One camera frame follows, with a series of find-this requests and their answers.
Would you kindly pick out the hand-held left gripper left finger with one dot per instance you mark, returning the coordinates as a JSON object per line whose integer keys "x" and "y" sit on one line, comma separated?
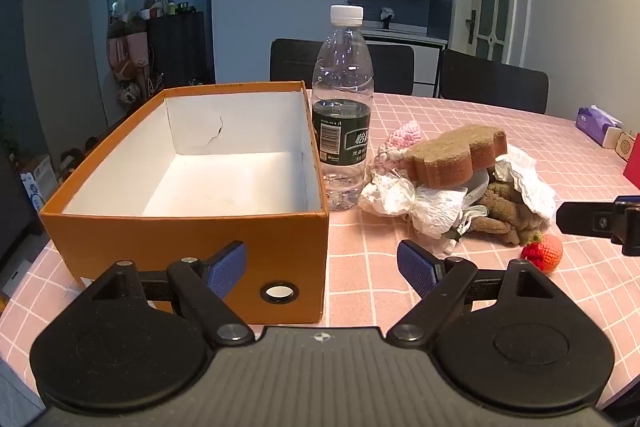
{"x": 227, "y": 267}

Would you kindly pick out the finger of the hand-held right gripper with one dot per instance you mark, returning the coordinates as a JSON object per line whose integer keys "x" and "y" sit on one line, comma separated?
{"x": 585, "y": 219}

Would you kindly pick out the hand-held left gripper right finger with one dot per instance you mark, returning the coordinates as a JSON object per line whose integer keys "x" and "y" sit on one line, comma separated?
{"x": 415, "y": 269}

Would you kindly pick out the orange cardboard box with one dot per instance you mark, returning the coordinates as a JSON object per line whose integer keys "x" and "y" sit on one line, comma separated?
{"x": 200, "y": 247}

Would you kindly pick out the red crochet strawberry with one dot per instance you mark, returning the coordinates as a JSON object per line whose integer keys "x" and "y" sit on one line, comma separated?
{"x": 545, "y": 253}

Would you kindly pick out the crumpled white paper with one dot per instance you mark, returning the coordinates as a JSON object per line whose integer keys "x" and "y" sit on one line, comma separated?
{"x": 527, "y": 182}

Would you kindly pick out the red box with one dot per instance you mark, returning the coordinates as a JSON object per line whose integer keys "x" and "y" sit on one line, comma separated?
{"x": 634, "y": 167}

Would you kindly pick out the white plastic bag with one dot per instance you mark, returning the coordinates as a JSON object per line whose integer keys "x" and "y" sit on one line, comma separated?
{"x": 395, "y": 199}

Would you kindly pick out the brown plush toy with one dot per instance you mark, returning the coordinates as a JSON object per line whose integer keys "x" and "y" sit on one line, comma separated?
{"x": 505, "y": 217}

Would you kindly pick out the small perforated wooden box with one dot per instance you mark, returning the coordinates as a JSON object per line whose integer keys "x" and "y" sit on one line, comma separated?
{"x": 625, "y": 147}

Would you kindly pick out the purple tissue pack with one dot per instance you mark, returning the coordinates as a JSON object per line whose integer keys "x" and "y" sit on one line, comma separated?
{"x": 595, "y": 122}

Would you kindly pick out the brown cloud-shaped sponge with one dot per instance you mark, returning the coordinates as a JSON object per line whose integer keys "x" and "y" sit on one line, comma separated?
{"x": 450, "y": 157}

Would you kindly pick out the pink crochet toy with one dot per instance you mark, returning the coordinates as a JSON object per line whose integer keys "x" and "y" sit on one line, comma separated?
{"x": 395, "y": 147}

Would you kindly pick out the black chair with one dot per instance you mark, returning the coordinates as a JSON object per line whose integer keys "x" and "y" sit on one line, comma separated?
{"x": 292, "y": 62}
{"x": 495, "y": 82}

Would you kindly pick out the clear plastic water bottle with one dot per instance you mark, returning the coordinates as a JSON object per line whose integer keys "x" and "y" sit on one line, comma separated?
{"x": 342, "y": 107}

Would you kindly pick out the blue and white carton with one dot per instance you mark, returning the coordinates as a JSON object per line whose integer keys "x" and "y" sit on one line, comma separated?
{"x": 37, "y": 184}

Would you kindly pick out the white sideboard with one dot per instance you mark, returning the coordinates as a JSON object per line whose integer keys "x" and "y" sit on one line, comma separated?
{"x": 425, "y": 62}

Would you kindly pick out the dark tall cabinet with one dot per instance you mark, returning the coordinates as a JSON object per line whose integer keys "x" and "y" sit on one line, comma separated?
{"x": 175, "y": 52}

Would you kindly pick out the pink hanging bag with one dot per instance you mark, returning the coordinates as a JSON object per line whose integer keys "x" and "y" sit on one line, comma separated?
{"x": 127, "y": 54}

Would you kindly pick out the white ornament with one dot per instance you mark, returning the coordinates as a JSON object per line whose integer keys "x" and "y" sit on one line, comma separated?
{"x": 387, "y": 18}

